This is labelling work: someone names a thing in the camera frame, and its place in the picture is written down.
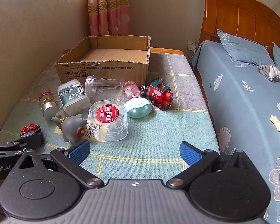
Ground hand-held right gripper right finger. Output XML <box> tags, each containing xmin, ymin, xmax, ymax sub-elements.
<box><xmin>166</xmin><ymin>141</ymin><xmax>256</xmax><ymax>189</ymax></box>

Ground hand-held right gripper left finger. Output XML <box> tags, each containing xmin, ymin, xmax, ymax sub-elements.
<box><xmin>18</xmin><ymin>140</ymin><xmax>105</xmax><ymax>189</ymax></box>

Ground grey cat figurine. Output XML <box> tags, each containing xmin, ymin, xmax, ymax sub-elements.
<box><xmin>52</xmin><ymin>107</ymin><xmax>87</xmax><ymax>143</ymax></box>

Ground black toy wagon red wheels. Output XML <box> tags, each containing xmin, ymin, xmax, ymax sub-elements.
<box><xmin>20</xmin><ymin>123</ymin><xmax>45</xmax><ymax>150</ymax></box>

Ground clear container with red label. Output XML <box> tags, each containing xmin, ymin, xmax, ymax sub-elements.
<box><xmin>88</xmin><ymin>99</ymin><xmax>128</xmax><ymax>142</ymax></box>

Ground glass bottle with gold flakes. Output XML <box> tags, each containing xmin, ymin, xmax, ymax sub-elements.
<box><xmin>38</xmin><ymin>91</ymin><xmax>59</xmax><ymax>121</ymax></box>

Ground red wooden toy train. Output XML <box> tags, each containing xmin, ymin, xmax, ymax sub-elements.
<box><xmin>149</xmin><ymin>79</ymin><xmax>174</xmax><ymax>110</ymax></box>

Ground cardboard box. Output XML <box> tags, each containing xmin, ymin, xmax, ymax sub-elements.
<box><xmin>54</xmin><ymin>36</ymin><xmax>152</xmax><ymax>85</ymax></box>

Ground white box with green label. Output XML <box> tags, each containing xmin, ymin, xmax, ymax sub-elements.
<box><xmin>57</xmin><ymin>79</ymin><xmax>91</xmax><ymax>117</ymax></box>

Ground clear plastic jar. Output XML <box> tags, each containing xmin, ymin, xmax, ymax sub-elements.
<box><xmin>85</xmin><ymin>75</ymin><xmax>124</xmax><ymax>99</ymax></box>

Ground mint green oval case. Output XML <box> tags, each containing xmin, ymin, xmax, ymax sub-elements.
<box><xmin>126</xmin><ymin>97</ymin><xmax>152</xmax><ymax>119</ymax></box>

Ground blue floral bed sheet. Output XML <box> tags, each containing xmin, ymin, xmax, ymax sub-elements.
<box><xmin>192</xmin><ymin>40</ymin><xmax>280</xmax><ymax>224</ymax></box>

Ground pink figure snow globe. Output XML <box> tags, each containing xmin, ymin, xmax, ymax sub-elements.
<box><xmin>123</xmin><ymin>81</ymin><xmax>142</xmax><ymax>100</ymax></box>

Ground grey crumpled cloth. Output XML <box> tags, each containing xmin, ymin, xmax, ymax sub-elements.
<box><xmin>258</xmin><ymin>64</ymin><xmax>280</xmax><ymax>82</ymax></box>

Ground pink curtain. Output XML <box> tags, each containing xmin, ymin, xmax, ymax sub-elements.
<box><xmin>87</xmin><ymin>0</ymin><xmax>130</xmax><ymax>37</ymax></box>

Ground wooden headboard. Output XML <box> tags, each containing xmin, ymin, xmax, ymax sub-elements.
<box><xmin>199</xmin><ymin>0</ymin><xmax>280</xmax><ymax>60</ymax></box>

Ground dark metal keychain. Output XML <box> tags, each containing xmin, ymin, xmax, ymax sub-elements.
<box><xmin>140</xmin><ymin>83</ymin><xmax>153</xmax><ymax>98</ymax></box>

